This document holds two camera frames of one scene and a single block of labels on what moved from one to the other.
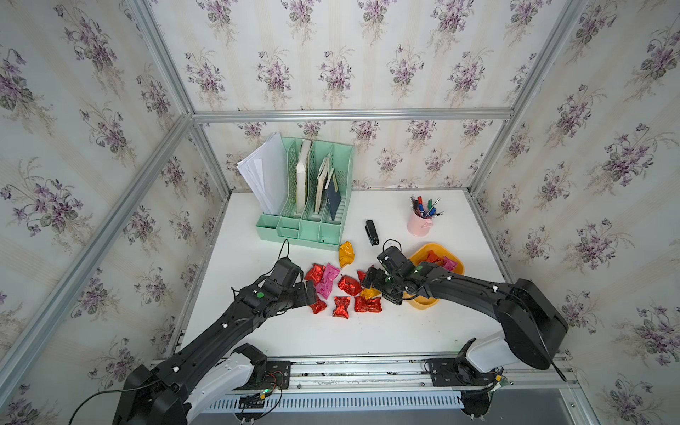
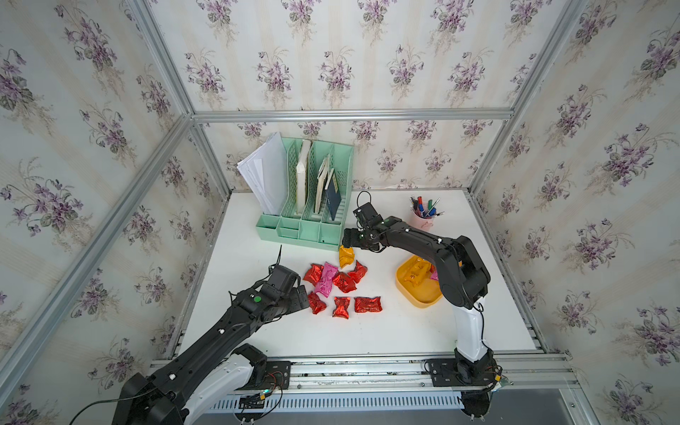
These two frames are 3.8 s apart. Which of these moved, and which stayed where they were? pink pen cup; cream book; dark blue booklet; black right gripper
Moved: black right gripper
Stayed: pink pen cup; cream book; dark blue booklet
